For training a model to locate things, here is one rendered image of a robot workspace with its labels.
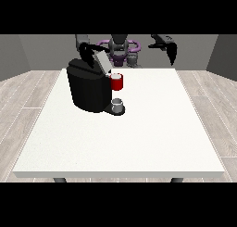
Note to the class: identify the dark table leg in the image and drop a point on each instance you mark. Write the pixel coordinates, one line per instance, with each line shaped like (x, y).
(177, 179)
(59, 179)

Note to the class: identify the pale grey machine lid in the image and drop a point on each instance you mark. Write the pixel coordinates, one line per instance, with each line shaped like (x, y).
(103, 62)

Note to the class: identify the grey robot trunk purple rings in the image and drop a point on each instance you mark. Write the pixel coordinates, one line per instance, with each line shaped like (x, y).
(118, 47)

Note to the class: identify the black coffee machine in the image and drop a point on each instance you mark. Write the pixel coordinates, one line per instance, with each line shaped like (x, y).
(86, 88)

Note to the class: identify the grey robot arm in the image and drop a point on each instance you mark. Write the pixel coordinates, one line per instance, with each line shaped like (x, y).
(82, 39)
(161, 38)

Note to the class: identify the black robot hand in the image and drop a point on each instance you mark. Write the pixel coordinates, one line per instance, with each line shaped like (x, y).
(172, 51)
(86, 53)

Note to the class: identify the small grey cup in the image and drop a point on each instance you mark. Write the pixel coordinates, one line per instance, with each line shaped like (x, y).
(117, 106)

